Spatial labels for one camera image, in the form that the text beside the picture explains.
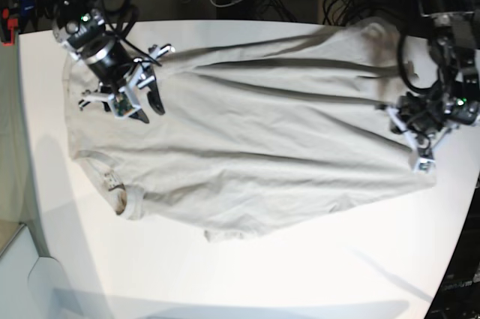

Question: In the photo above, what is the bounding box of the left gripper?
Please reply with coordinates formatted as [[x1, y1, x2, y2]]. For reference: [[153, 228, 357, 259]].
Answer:
[[376, 95, 460, 158]]

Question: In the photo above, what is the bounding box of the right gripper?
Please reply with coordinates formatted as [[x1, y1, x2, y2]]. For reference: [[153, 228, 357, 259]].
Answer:
[[78, 44, 165, 124]]

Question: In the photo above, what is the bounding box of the beige t-shirt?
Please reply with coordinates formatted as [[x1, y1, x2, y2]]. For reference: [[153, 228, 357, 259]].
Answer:
[[62, 19, 436, 241]]

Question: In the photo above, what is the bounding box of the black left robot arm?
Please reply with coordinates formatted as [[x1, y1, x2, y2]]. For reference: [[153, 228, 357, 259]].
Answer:
[[379, 0, 479, 165]]

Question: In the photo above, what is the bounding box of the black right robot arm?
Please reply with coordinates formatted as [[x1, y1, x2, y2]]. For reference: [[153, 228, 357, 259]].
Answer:
[[52, 0, 174, 123]]

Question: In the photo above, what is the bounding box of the red black clamp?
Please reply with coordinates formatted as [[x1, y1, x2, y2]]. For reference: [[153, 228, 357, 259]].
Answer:
[[1, 7, 20, 46]]

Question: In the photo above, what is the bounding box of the white cabinet corner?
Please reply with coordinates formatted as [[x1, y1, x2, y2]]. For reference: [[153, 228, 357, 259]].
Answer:
[[0, 221, 110, 319]]

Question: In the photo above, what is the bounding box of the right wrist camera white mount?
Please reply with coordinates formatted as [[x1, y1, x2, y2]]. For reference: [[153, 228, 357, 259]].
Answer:
[[112, 86, 141, 119]]

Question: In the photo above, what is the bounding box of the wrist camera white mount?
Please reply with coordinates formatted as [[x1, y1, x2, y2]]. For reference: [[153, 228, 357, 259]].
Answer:
[[112, 86, 141, 119], [409, 148, 435, 173]]

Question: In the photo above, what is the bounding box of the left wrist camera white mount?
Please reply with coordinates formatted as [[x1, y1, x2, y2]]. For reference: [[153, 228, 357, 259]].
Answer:
[[409, 148, 435, 173]]

